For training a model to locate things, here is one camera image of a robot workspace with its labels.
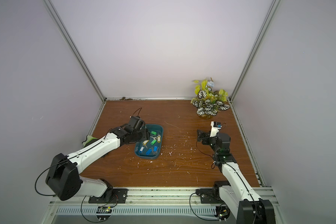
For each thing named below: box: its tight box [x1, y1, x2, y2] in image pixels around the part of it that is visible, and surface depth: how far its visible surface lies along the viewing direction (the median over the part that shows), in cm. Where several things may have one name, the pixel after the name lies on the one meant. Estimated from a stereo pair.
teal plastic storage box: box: [134, 123, 164, 160], surface depth 94 cm
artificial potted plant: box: [190, 77, 231, 120], surface depth 89 cm
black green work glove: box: [82, 134, 99, 148], surface depth 99 cm
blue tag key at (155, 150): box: [153, 145, 159, 155], surface depth 92 cm
